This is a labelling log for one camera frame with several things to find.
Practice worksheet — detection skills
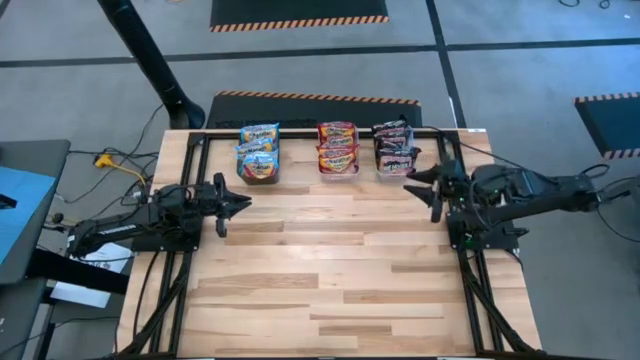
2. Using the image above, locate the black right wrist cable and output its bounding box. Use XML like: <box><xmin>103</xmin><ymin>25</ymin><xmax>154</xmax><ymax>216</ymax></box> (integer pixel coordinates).
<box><xmin>465</xmin><ymin>177</ymin><xmax>489</xmax><ymax>231</ymax></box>

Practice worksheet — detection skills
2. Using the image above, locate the clear plastic bin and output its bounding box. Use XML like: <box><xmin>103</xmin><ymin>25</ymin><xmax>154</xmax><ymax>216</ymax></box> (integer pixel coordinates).
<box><xmin>314</xmin><ymin>124</ymin><xmax>362</xmax><ymax>183</ymax></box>
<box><xmin>372</xmin><ymin>124</ymin><xmax>423</xmax><ymax>182</ymax></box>

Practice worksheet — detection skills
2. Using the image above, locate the dark grey side desk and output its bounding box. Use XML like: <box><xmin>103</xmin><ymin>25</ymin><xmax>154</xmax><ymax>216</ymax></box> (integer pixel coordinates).
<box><xmin>0</xmin><ymin>138</ymin><xmax>72</xmax><ymax>286</ymax></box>

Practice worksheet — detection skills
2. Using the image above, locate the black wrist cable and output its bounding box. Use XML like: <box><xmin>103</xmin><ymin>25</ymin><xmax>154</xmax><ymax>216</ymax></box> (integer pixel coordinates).
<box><xmin>465</xmin><ymin>177</ymin><xmax>489</xmax><ymax>231</ymax></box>
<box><xmin>158</xmin><ymin>182</ymin><xmax>207</xmax><ymax>197</ymax></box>

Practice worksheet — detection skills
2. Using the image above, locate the black ribbed pole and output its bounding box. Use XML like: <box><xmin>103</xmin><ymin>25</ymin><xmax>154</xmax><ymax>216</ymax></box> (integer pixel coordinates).
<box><xmin>96</xmin><ymin>0</ymin><xmax>207</xmax><ymax>130</ymax></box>

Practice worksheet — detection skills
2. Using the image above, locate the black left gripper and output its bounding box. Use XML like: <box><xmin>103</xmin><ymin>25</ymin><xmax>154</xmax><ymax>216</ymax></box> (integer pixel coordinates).
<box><xmin>195</xmin><ymin>172</ymin><xmax>253</xmax><ymax>239</ymax></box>

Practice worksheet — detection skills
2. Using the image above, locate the white paper sheet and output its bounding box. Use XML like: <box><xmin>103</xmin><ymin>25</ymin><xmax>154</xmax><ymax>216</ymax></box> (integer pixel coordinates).
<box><xmin>49</xmin><ymin>242</ymin><xmax>135</xmax><ymax>309</ymax></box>

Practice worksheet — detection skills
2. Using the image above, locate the blue desk panel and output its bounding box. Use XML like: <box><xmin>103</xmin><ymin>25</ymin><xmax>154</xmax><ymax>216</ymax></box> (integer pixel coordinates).
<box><xmin>0</xmin><ymin>165</ymin><xmax>57</xmax><ymax>266</ymax></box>

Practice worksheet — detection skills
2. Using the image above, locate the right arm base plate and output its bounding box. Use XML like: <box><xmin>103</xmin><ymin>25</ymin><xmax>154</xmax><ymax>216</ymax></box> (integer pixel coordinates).
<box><xmin>446</xmin><ymin>209</ymin><xmax>530</xmax><ymax>251</ymax></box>

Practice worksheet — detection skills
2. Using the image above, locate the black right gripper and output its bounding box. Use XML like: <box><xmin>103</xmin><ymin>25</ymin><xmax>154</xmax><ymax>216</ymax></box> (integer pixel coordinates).
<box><xmin>402</xmin><ymin>158</ymin><xmax>471</xmax><ymax>224</ymax></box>

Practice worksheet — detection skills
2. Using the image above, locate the dark plastic bin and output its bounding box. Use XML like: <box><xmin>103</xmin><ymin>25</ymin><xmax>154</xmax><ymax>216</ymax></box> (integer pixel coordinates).
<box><xmin>235</xmin><ymin>127</ymin><xmax>283</xmax><ymax>187</ymax></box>

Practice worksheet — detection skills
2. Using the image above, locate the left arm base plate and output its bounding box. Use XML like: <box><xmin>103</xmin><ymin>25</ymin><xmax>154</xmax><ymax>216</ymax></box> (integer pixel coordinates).
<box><xmin>130</xmin><ymin>219</ymin><xmax>204</xmax><ymax>254</ymax></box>

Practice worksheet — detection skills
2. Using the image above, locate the black stand beam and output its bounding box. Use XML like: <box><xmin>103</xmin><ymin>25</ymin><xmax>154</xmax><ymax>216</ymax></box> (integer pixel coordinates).
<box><xmin>25</xmin><ymin>247</ymin><xmax>131</xmax><ymax>296</ymax></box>

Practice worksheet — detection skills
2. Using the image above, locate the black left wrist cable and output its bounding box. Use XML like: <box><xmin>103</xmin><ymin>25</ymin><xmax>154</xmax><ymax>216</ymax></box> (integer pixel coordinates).
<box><xmin>158</xmin><ymin>182</ymin><xmax>207</xmax><ymax>197</ymax></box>

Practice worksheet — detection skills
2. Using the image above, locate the long black arm cable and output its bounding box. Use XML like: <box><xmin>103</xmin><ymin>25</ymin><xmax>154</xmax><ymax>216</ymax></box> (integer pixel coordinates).
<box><xmin>428</xmin><ymin>125</ymin><xmax>529</xmax><ymax>172</ymax></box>

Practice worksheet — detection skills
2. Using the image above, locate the black mat striped edge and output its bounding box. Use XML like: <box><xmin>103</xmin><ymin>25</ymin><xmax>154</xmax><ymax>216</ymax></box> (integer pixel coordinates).
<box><xmin>206</xmin><ymin>90</ymin><xmax>424</xmax><ymax>132</ymax></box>
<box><xmin>573</xmin><ymin>91</ymin><xmax>640</xmax><ymax>160</ymax></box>
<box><xmin>208</xmin><ymin>0</ymin><xmax>391</xmax><ymax>34</ymax></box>

